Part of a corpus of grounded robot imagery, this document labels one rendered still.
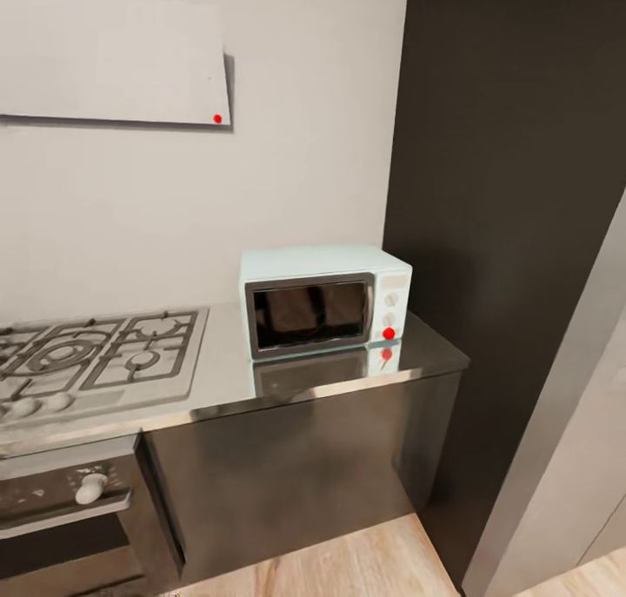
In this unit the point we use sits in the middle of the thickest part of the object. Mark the range hood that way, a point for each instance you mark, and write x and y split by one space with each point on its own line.
145 60

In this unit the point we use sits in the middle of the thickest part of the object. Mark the fridge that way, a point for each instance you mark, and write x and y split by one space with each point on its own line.
507 197

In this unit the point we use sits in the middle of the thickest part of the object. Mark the oven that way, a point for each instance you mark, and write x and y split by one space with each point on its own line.
87 520

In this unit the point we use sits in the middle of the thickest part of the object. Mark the burner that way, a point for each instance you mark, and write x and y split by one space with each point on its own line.
56 370

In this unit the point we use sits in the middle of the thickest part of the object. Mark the microwave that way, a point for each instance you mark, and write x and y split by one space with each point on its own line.
301 299

